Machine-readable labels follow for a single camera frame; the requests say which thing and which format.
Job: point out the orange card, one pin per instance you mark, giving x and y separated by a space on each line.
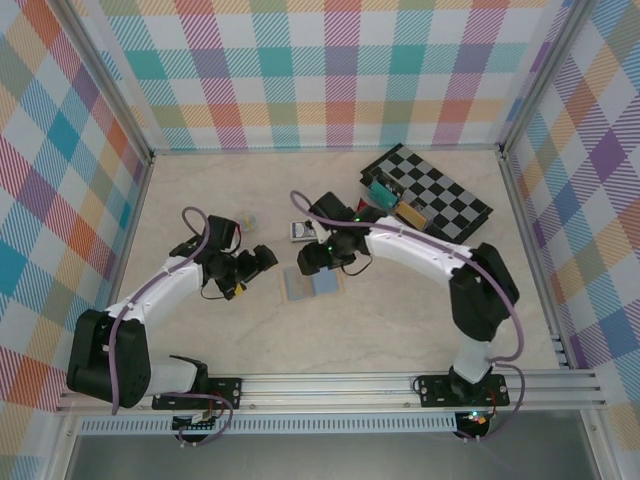
410 214

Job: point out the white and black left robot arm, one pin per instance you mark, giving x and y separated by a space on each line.
165 285

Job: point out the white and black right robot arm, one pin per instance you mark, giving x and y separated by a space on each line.
415 245

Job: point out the blue playing card box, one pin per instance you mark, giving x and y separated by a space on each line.
302 231

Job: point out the small clear plastic box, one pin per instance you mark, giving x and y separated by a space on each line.
248 220

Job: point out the teal small box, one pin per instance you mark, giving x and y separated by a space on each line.
381 194

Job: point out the black and grey chessboard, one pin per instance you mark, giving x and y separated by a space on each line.
450 200

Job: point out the black controller board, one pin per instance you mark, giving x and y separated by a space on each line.
192 424
475 419

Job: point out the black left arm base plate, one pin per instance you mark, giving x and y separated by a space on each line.
227 390

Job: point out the aluminium wall rail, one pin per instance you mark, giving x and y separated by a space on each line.
325 149

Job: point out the aluminium side rail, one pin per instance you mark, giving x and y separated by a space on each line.
125 240
530 250

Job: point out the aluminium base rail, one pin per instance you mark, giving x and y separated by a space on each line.
330 392

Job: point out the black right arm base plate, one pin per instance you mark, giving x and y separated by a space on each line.
435 390

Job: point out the aluminium frame post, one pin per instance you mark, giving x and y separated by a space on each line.
542 75
105 85

